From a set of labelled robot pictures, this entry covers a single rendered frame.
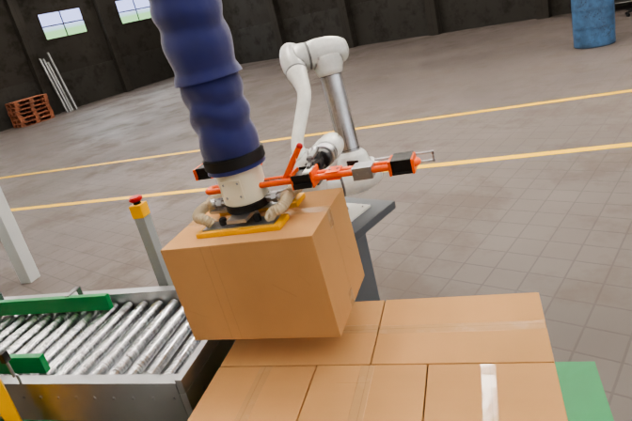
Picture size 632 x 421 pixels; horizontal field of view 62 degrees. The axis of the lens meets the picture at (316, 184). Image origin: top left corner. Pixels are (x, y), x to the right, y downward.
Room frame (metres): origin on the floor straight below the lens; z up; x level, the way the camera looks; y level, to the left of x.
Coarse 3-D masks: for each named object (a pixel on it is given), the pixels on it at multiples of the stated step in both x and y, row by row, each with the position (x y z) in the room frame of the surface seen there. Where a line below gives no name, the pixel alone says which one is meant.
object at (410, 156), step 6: (390, 156) 1.68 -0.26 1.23; (396, 156) 1.66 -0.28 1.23; (402, 156) 1.65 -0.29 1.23; (408, 156) 1.63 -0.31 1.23; (414, 156) 1.63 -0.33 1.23; (390, 162) 1.63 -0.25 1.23; (396, 162) 1.62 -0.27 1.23; (402, 162) 1.61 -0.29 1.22; (408, 162) 1.61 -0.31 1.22; (390, 168) 1.63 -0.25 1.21; (396, 168) 1.63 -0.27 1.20; (402, 168) 1.62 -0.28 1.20; (408, 168) 1.61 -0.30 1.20; (414, 168) 1.60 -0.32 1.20; (390, 174) 1.62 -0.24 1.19; (396, 174) 1.62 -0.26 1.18; (402, 174) 1.62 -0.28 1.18
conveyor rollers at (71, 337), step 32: (0, 320) 2.64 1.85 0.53; (32, 320) 2.52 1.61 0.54; (64, 320) 2.47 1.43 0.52; (96, 320) 2.34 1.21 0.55; (128, 320) 2.27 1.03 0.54; (160, 320) 2.21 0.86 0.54; (32, 352) 2.18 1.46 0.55; (64, 352) 2.11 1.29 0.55; (96, 352) 2.05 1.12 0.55; (128, 352) 1.99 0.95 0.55; (160, 352) 1.93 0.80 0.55; (192, 352) 1.92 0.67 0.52
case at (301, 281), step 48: (336, 192) 1.90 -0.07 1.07; (192, 240) 1.80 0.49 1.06; (240, 240) 1.68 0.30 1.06; (288, 240) 1.60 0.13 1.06; (336, 240) 1.74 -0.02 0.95; (192, 288) 1.76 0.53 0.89; (240, 288) 1.68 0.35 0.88; (288, 288) 1.62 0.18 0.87; (336, 288) 1.63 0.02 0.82; (240, 336) 1.71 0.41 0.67; (288, 336) 1.64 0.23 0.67; (336, 336) 1.57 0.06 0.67
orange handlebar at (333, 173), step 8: (416, 160) 1.62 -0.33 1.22; (328, 168) 1.76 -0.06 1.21; (336, 168) 1.73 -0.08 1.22; (344, 168) 1.74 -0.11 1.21; (376, 168) 1.65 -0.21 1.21; (384, 168) 1.64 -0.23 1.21; (280, 176) 1.83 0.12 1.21; (320, 176) 1.73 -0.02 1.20; (328, 176) 1.72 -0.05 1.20; (336, 176) 1.71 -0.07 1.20; (344, 176) 1.70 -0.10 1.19; (264, 184) 1.81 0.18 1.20; (272, 184) 1.80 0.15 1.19; (280, 184) 1.79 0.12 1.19; (208, 192) 1.90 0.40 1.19; (216, 192) 1.88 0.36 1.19
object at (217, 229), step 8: (256, 216) 1.75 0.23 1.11; (280, 216) 1.75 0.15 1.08; (288, 216) 1.76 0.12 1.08; (216, 224) 1.83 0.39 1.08; (224, 224) 1.80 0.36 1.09; (232, 224) 1.79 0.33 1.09; (240, 224) 1.77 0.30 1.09; (248, 224) 1.75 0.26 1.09; (256, 224) 1.73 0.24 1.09; (264, 224) 1.71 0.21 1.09; (272, 224) 1.70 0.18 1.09; (280, 224) 1.69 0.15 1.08; (200, 232) 1.81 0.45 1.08; (208, 232) 1.79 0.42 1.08; (216, 232) 1.77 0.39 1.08; (224, 232) 1.76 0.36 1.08; (232, 232) 1.74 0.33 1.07; (240, 232) 1.73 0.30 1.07; (248, 232) 1.72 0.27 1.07; (256, 232) 1.71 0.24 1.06
